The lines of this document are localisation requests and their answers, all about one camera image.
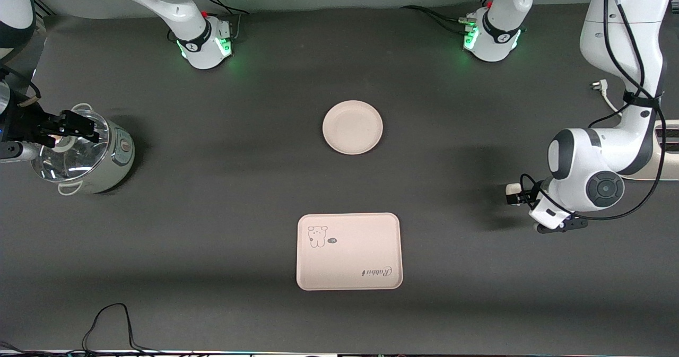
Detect dark grey table mat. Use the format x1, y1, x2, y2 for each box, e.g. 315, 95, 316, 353
0, 0, 679, 355

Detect black left arm base cables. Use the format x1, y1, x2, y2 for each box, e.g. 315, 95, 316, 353
401, 0, 497, 35

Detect black right arm base cables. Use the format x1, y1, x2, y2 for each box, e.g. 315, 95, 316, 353
199, 0, 250, 39

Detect pale green cooking pot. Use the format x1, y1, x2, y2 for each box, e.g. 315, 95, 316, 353
31, 103, 136, 195

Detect white toaster power cable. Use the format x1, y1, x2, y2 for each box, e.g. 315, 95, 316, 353
591, 80, 620, 115

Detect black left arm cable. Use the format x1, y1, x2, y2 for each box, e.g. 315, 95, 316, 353
519, 0, 667, 222

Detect black arm base cables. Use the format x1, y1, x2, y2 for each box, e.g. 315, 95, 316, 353
199, 0, 250, 39
401, 0, 497, 35

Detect cream rectangular rabbit tray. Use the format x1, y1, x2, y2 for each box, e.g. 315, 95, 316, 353
296, 212, 404, 291

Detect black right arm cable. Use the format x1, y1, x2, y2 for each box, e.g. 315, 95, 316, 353
0, 65, 41, 106

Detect cream toaster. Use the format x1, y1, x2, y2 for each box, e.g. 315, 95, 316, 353
621, 118, 679, 181

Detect thin black looped cable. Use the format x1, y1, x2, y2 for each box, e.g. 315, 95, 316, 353
82, 303, 160, 355

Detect glass pot lid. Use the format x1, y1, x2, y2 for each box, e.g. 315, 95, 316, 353
31, 110, 110, 182

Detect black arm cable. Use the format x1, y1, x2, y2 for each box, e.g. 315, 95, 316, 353
519, 0, 667, 222
0, 65, 41, 106

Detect round cream plate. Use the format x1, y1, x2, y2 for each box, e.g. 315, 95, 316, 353
323, 100, 384, 155

